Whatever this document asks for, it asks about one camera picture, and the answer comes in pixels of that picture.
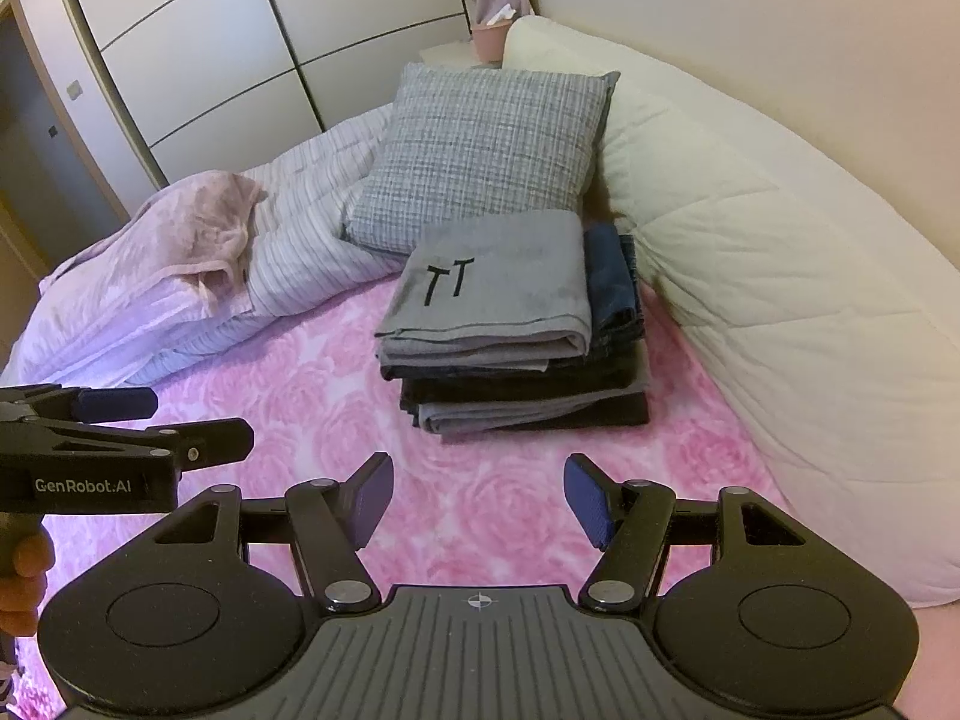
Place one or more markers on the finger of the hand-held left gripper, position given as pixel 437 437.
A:
pixel 116 403
pixel 214 444

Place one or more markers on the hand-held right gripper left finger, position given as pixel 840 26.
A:
pixel 371 501

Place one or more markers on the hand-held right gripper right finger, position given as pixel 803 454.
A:
pixel 589 502

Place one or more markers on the grey cotton garment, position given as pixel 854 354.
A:
pixel 510 277

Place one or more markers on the person's left hand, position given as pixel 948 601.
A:
pixel 22 585

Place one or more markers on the pink floral bedsheet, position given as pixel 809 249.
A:
pixel 300 405

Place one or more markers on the folded black garment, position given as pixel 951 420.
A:
pixel 616 411

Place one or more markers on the folded dark grey garment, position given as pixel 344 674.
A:
pixel 487 386

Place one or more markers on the pale pink blanket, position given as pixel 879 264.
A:
pixel 195 217

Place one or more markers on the folded blue jeans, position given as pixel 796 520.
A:
pixel 609 277

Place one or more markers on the grey striped quilt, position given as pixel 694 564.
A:
pixel 315 165

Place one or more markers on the cream padded headboard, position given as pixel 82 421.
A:
pixel 787 277

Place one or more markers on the grey checked cushion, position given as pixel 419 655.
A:
pixel 487 150

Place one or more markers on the white sliding wardrobe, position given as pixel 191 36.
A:
pixel 225 37

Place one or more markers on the white nightstand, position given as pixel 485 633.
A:
pixel 450 54

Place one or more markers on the pink bin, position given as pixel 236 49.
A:
pixel 489 45

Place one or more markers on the wooden door frame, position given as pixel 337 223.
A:
pixel 45 187

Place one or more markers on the small white switch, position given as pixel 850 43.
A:
pixel 74 90

